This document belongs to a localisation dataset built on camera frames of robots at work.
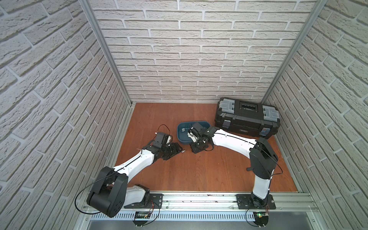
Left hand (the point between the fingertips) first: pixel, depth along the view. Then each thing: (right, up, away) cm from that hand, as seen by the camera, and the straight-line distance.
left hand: (181, 148), depth 86 cm
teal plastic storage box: (+1, +5, +13) cm, 14 cm away
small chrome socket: (+1, -3, +6) cm, 7 cm away
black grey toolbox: (+43, +19, +4) cm, 47 cm away
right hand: (+9, 0, +1) cm, 9 cm away
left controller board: (-20, -32, -15) cm, 40 cm away
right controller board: (+41, -31, -16) cm, 54 cm away
